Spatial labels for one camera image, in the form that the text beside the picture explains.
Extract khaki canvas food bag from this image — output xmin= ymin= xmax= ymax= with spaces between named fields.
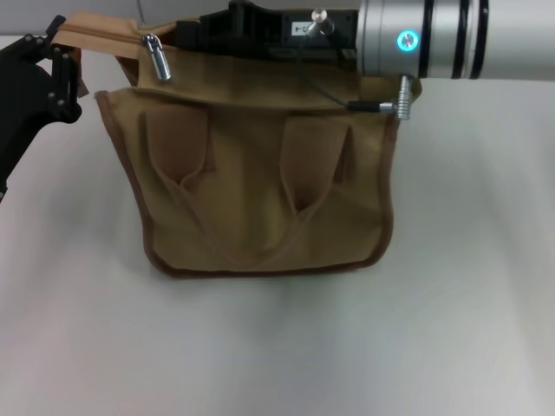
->
xmin=55 ymin=9 xmax=424 ymax=282

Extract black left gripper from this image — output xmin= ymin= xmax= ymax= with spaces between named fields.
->
xmin=0 ymin=14 xmax=84 ymax=192

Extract right gripper cable with connector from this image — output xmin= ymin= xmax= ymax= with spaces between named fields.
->
xmin=297 ymin=8 xmax=416 ymax=121

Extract silver metal zipper pull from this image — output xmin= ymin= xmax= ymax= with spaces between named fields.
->
xmin=142 ymin=33 xmax=173 ymax=83

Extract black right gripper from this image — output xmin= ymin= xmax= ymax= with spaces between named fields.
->
xmin=174 ymin=0 xmax=361 ymax=67

